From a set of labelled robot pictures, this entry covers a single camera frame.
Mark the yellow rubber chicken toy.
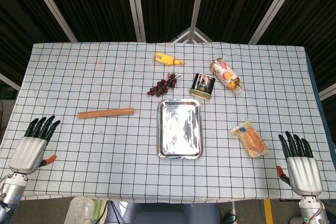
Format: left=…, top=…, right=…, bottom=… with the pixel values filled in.
left=153, top=52, right=185, bottom=66

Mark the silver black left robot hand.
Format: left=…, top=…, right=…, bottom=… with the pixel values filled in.
left=9, top=115, right=61, bottom=175

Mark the white checked tablecloth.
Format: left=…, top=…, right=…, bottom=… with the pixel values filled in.
left=0, top=41, right=336, bottom=204

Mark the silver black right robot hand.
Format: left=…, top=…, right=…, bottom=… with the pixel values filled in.
left=276, top=131, right=323, bottom=196

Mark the wooden rolling pin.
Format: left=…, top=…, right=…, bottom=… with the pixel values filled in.
left=77, top=108, right=135, bottom=119

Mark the dark red grape bunch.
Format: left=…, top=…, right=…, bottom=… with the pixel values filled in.
left=146, top=72, right=181, bottom=97

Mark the peach juice bottle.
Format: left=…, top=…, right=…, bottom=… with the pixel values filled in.
left=209, top=57, right=244, bottom=94

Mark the clear plastic container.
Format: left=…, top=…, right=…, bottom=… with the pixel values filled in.
left=64, top=197, right=95, bottom=224

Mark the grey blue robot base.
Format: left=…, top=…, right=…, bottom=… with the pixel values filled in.
left=107, top=200, right=220, bottom=224

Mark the dark folding partition screen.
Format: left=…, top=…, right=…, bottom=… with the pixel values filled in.
left=0, top=0, right=336, bottom=101

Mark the packaged bread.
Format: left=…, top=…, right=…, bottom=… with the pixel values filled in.
left=230, top=119, right=269, bottom=158

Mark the stainless steel tray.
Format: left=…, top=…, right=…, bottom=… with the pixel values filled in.
left=156, top=98, right=205, bottom=159

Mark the black gold tin can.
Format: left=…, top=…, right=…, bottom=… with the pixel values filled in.
left=189, top=73, right=216, bottom=101

